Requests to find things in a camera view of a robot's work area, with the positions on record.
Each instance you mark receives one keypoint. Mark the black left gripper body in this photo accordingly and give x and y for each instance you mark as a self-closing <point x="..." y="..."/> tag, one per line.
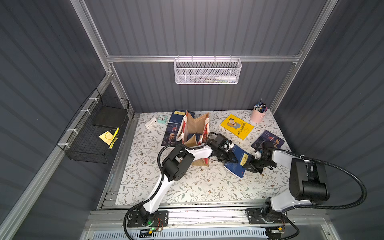
<point x="226" y="153"/>

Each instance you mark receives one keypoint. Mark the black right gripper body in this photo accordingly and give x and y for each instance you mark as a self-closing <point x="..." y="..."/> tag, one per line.
<point x="259" y="163"/>

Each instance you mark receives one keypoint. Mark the blue book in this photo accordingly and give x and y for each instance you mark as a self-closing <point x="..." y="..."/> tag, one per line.
<point x="177" y="116"/>
<point x="238" y="166"/>

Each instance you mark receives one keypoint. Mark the jute canvas Christmas bag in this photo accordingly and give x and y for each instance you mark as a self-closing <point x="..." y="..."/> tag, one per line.
<point x="193" y="132"/>

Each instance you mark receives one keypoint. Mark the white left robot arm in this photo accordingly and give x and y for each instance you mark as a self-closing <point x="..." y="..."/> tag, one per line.
<point x="174" y="160"/>

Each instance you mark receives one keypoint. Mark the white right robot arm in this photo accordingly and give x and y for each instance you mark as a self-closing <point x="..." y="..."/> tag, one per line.
<point x="307" y="182"/>

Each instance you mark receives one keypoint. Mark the dark portrait book right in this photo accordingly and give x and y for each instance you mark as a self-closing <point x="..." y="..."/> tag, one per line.
<point x="267" y="136"/>

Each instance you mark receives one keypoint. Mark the dark portrait book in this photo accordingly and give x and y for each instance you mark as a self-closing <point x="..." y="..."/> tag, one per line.
<point x="267" y="136"/>
<point x="170" y="134"/>

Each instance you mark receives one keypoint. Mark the yellow cartoon book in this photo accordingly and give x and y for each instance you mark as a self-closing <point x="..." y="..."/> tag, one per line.
<point x="237" y="126"/>

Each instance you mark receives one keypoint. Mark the floral table cloth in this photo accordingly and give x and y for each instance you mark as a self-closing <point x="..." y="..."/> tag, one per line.
<point x="201" y="184"/>

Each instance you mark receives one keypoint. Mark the pink pen cup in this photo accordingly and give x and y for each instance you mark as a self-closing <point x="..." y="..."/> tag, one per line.
<point x="259" y="112"/>

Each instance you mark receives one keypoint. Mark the dark portrait book left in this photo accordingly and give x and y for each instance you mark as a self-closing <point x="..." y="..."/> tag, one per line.
<point x="170" y="134"/>

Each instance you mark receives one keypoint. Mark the mint green small box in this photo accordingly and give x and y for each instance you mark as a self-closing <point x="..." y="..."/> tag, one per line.
<point x="162" y="119"/>

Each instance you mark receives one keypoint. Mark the white marker in basket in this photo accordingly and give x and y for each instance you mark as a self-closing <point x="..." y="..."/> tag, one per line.
<point x="226" y="78"/>

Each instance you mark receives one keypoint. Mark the yellow sticky note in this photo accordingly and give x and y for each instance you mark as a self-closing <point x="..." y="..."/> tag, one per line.
<point x="109" y="137"/>

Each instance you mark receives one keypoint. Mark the white wire basket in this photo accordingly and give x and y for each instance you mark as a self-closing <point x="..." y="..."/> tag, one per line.
<point x="203" y="70"/>

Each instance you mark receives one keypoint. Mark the black wire wall basket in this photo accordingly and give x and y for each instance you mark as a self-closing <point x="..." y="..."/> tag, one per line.
<point x="100" y="113"/>

